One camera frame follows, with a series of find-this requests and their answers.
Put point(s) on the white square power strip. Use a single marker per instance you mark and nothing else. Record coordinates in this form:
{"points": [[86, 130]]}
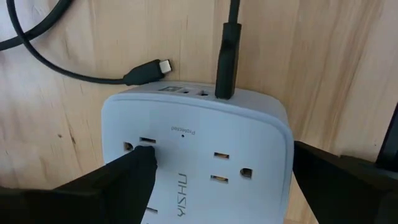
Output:
{"points": [[202, 140]]}

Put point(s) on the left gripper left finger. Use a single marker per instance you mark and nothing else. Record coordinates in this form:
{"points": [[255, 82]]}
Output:
{"points": [[109, 193]]}

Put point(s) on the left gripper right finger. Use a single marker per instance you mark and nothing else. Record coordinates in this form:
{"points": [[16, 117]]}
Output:
{"points": [[342, 193]]}

